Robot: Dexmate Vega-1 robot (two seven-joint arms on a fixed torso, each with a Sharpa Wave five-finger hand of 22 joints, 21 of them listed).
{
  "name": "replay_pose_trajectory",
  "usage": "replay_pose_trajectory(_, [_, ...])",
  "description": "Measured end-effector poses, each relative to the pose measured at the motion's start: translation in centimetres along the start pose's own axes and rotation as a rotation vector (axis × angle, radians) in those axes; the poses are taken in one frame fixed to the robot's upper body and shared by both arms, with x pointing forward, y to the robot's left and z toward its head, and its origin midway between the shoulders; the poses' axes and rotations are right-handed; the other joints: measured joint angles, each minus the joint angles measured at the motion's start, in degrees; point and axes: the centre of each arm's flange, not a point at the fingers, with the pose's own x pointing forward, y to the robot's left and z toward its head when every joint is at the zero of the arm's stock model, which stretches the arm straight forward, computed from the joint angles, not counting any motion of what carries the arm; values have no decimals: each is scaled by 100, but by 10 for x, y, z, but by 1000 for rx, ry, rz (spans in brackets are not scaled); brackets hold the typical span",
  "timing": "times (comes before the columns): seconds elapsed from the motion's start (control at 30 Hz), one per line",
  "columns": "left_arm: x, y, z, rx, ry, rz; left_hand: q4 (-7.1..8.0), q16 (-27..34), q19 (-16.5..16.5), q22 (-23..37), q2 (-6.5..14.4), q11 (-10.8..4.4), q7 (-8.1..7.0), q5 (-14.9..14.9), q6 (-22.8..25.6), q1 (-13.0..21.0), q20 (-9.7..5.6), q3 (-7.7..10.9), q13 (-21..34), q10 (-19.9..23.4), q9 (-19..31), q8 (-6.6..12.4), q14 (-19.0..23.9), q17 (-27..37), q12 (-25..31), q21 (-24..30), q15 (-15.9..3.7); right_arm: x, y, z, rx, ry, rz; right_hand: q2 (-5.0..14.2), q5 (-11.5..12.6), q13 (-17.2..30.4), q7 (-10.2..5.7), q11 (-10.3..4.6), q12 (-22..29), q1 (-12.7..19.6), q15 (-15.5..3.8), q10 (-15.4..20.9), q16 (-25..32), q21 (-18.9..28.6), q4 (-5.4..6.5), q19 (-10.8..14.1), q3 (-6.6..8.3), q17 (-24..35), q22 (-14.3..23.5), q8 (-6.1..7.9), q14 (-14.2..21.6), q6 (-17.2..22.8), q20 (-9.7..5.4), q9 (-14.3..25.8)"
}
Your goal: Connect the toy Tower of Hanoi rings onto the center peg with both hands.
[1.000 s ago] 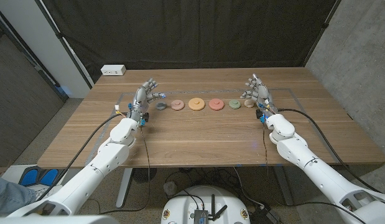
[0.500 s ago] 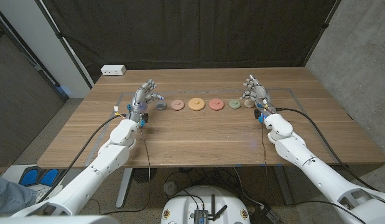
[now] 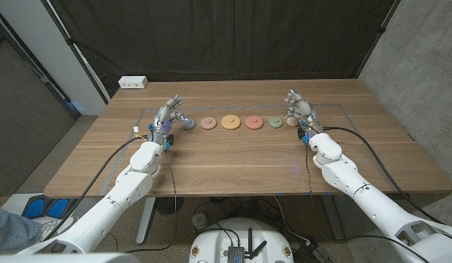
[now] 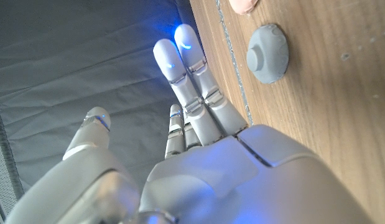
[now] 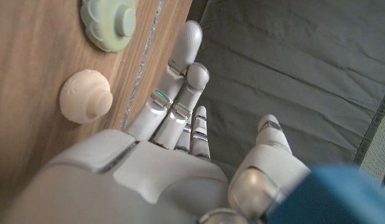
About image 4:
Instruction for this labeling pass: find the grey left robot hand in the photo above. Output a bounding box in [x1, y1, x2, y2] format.
[4, 24, 375, 224]

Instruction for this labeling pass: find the black fabric backdrop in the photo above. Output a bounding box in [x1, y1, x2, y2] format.
[0, 0, 201, 200]

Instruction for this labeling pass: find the grey toy ring disc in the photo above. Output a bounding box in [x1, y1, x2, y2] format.
[246, 24, 290, 85]

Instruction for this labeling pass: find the light pink toy ring disc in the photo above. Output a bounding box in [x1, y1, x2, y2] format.
[228, 0, 260, 16]

